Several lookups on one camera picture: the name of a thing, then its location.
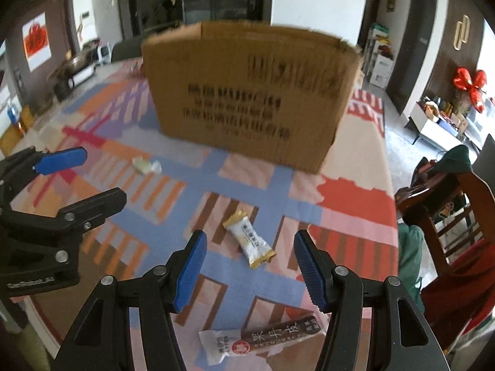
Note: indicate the red bow balloon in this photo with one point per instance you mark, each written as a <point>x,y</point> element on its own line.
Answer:
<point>468,85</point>

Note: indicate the blue label drink bottle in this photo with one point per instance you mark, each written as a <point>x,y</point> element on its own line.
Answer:
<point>13,118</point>

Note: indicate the white low cabinet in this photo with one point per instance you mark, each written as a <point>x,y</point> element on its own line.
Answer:
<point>425,127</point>

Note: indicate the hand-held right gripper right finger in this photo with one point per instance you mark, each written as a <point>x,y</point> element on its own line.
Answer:
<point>313,274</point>

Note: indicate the long brown white snack bar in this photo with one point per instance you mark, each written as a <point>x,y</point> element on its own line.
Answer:
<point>270,336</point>

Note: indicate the white gold candy packet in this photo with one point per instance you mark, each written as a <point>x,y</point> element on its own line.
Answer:
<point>247,237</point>

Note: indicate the white storage shelf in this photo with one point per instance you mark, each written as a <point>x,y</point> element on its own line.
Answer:
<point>381,65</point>

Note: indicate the small framed wall picture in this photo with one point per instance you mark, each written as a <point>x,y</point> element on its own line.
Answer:
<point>391,4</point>

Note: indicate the red garment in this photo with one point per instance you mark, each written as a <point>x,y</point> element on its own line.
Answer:
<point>460,290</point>

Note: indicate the wooden high chair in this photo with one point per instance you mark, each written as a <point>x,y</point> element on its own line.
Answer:
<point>429,220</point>

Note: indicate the dark hallway door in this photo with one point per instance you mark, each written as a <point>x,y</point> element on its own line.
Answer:
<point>413,46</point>

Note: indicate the brown cardboard box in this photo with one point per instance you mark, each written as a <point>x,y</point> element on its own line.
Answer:
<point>251,96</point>

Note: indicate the red white wall poster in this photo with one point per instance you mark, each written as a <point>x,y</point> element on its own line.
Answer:
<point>36,40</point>

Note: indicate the gold loop wall ornament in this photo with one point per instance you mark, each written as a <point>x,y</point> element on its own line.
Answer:
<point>461,33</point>

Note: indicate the brown entrance door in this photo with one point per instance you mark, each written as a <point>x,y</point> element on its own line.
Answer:
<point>58,15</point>

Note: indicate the steel electric cooking pot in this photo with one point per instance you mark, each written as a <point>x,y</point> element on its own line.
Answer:
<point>75,62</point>

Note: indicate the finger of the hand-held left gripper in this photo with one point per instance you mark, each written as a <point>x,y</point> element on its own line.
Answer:
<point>58,161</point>
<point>100,205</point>

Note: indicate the dark green hat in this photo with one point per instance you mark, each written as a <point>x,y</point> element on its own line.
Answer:
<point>456,160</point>

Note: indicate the black cup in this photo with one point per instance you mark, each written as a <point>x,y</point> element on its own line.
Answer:
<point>62,88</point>

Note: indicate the grey dining chair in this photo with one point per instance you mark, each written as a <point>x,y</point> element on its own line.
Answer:
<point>127,48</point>

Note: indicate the brown slatted wall panel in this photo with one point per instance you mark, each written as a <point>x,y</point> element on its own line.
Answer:
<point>444,77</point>

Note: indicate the small pale candy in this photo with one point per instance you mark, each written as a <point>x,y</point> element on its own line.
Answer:
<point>145,165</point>

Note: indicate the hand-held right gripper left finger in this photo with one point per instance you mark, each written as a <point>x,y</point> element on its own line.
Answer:
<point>189,274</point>

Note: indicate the green cloth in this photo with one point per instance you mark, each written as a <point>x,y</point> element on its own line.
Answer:
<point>410,251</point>

